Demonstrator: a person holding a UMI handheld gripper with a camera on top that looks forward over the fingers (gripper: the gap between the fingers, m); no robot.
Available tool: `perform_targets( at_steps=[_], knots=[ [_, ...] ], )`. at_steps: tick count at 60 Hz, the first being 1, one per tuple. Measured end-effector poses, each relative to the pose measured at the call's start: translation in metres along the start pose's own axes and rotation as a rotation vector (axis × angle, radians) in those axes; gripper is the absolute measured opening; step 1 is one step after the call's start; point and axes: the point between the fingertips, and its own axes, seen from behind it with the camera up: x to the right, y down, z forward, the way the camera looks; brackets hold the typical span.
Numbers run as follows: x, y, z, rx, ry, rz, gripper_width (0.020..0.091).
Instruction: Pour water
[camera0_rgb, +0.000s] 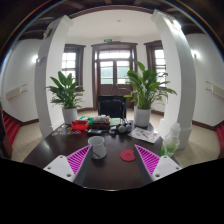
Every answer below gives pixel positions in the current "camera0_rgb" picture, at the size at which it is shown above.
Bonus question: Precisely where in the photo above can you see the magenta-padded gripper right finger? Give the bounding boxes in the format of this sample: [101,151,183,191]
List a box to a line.
[132,143,183,187]

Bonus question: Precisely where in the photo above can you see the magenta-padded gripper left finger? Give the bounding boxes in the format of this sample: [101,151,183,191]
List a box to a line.
[43,144,95,187]

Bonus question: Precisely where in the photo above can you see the clear green-labelled drink bottle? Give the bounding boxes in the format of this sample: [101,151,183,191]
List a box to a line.
[162,122,182,158]

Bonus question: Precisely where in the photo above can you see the flat round red coaster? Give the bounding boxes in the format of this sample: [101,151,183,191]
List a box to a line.
[119,149,136,163]

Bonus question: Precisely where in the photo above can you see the white mug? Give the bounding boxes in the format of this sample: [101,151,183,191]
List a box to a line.
[87,135,108,160]

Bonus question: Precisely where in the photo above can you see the flat black device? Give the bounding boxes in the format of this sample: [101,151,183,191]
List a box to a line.
[87,128,107,137]

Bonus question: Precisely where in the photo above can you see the red box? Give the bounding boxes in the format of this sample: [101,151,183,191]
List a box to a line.
[70,119,90,131]

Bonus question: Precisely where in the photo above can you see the pair of silver round speakers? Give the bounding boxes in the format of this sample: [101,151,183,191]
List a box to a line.
[118,122,134,134]

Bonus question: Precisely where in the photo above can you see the brown basket with packets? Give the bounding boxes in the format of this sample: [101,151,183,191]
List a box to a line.
[89,114,112,130]

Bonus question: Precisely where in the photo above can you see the large potted plant, white pot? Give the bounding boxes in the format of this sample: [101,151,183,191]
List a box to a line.
[123,60,178,128]

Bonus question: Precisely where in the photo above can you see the small potted plant, white pot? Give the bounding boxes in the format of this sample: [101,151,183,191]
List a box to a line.
[45,70,84,125]

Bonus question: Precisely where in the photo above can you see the green booklet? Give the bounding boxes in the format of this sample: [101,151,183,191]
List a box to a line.
[109,117,123,128]

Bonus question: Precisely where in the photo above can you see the black chair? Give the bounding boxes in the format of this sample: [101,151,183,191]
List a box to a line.
[97,95,127,119]

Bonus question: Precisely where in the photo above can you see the dark wooden glazed door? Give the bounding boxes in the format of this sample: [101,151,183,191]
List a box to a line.
[91,41,138,109]

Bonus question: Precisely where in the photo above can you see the wide dark-framed window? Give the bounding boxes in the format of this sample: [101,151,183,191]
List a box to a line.
[63,44,86,92]

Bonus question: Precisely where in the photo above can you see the narrow dark-framed window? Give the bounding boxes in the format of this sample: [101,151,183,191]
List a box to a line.
[144,40,168,88]

